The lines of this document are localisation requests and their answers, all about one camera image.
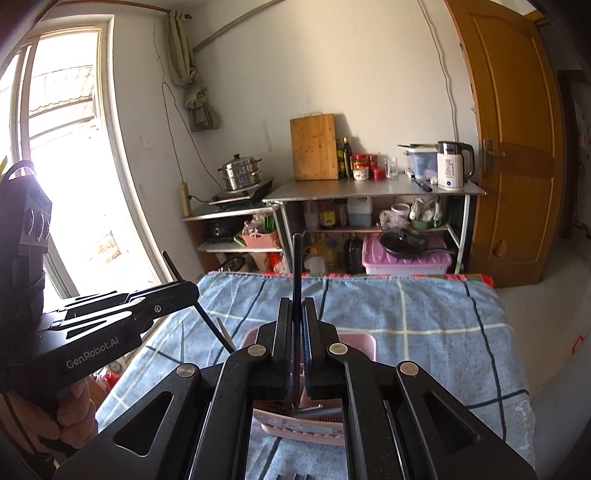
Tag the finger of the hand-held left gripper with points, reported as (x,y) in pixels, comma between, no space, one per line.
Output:
(97,302)
(161,297)

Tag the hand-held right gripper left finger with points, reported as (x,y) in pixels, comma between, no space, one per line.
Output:
(281,350)

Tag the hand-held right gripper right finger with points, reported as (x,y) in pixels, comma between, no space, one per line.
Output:
(318,350)

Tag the pink utensil basket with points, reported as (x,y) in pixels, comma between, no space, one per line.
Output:
(364,346)

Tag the black chopstick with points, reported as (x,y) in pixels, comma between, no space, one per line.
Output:
(298,267)
(210,323)

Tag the person's left hand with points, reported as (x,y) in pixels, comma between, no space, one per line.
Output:
(76,410)

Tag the yellow cooking oil bottle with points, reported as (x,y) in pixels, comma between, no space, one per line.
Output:
(321,256)

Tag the large dark bottle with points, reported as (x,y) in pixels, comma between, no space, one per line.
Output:
(354,256)

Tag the beige power strip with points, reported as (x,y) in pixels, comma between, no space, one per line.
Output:
(185,199)

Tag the low grey shelf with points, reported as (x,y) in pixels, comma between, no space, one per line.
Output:
(221,214)

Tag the small pink woven basket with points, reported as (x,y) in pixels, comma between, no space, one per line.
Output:
(261,240)

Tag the window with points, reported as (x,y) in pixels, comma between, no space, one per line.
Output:
(83,184)

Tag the blue plaid tablecloth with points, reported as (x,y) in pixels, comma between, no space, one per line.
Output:
(438,346)

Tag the pink storage box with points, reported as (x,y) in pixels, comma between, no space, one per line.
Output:
(406,265)

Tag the black induction cooker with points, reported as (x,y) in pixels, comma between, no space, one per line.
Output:
(240,196)

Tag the brown sauce bottle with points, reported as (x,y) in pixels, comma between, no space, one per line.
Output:
(327,216)

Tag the black frying pan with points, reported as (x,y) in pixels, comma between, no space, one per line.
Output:
(401,242)

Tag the white plastic jug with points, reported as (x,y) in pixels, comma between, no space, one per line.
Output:
(359,213)

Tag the steel steamer pot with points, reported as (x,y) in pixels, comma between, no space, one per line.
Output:
(240,173)

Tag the white bowl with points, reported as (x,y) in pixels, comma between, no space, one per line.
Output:
(400,212)

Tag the metal kitchen table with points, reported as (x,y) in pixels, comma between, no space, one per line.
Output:
(369,189)

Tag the plastic bags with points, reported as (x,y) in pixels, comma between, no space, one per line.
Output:
(427,208)

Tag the small red can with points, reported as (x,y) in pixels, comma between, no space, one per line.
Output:
(379,174)

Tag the red lidded jar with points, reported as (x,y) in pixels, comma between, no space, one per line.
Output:
(360,168)

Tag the olive oil bottle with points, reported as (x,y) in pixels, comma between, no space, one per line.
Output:
(340,159)

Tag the dark sauce bottle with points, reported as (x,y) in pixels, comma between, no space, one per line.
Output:
(347,159)

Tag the clear glass cup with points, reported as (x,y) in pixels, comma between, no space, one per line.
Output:
(391,168)

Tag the wooden cutting board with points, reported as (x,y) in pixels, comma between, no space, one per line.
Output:
(314,147)

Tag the blue plastic container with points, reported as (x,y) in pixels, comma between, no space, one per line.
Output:
(421,164)

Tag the white electric kettle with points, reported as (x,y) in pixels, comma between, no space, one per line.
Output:
(450,168)

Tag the hanging grey cloth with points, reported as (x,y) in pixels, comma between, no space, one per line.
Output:
(184,69)

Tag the wooden door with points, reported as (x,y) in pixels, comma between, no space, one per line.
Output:
(508,138)

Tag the grey wall pipe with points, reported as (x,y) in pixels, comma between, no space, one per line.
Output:
(226,33)

